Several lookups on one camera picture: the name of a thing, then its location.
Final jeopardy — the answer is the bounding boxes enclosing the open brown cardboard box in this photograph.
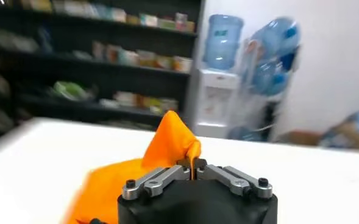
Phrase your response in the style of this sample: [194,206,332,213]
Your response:
[278,130,323,146]

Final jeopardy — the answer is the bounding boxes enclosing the stacked brown cardboard boxes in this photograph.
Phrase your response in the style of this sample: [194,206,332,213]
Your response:
[322,121,359,150]

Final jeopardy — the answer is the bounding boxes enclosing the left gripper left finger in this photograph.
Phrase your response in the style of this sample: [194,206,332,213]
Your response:
[121,158,193,201]

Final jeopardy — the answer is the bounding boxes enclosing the blue water jug with label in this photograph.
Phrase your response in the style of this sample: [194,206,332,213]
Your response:
[203,14,244,71]

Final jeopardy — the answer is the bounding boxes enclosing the white metal jug rack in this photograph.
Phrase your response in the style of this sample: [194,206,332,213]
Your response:
[238,18,302,142]

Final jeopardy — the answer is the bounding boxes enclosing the white water dispenser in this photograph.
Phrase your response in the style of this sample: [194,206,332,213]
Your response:
[193,69,241,138]

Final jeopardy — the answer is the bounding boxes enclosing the bowl with green items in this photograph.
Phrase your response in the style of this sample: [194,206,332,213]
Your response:
[49,80,98,101]

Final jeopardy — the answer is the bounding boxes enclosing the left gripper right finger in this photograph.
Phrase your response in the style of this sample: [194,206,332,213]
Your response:
[194,158,274,200]

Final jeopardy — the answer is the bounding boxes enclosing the pink rag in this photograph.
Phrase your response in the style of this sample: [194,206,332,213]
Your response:
[246,39,259,55]

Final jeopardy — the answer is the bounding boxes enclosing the orange t-shirt white print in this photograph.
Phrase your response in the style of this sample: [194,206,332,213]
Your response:
[62,110,203,224]

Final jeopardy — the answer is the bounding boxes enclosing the black shelving unit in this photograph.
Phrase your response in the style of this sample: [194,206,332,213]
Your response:
[0,0,203,132]

